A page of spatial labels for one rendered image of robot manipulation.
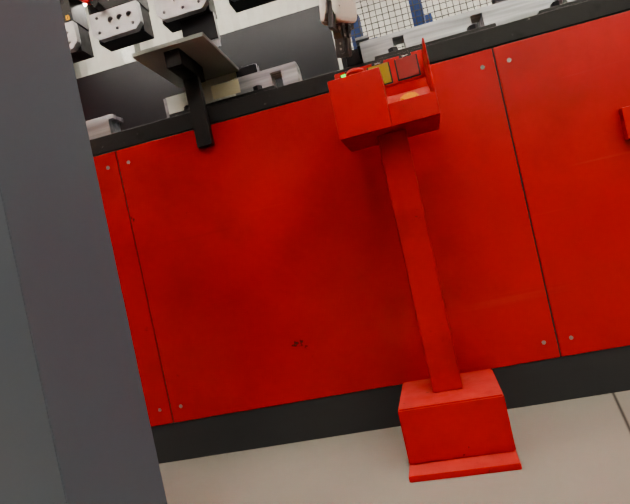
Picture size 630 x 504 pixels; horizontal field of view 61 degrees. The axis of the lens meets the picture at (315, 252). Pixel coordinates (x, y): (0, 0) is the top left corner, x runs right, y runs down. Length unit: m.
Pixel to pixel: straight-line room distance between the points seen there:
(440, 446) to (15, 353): 0.75
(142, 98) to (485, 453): 1.76
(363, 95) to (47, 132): 0.57
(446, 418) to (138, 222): 0.90
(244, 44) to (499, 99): 1.12
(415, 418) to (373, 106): 0.61
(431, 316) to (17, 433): 0.74
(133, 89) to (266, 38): 0.56
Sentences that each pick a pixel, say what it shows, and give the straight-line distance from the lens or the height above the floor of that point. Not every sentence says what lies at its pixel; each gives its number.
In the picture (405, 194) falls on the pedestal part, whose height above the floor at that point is 0.53.
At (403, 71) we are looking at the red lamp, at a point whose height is 0.80.
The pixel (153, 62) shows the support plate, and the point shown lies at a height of 0.99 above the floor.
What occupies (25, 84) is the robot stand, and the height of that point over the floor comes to 0.78.
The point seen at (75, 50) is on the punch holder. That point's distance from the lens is 1.79.
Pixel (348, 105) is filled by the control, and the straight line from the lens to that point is 1.10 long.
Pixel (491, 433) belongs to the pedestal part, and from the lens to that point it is 1.10.
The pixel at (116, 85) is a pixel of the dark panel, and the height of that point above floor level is 1.27.
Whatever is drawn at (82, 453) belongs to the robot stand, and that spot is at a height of 0.25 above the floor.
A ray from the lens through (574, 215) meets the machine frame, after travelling 1.35.
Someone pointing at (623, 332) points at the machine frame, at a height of 0.13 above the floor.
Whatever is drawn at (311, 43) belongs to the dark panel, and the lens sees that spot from 2.10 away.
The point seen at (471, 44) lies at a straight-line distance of 1.38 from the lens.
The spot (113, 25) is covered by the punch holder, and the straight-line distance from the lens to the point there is 1.73.
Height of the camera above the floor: 0.44
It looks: 1 degrees up
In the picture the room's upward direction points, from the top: 12 degrees counter-clockwise
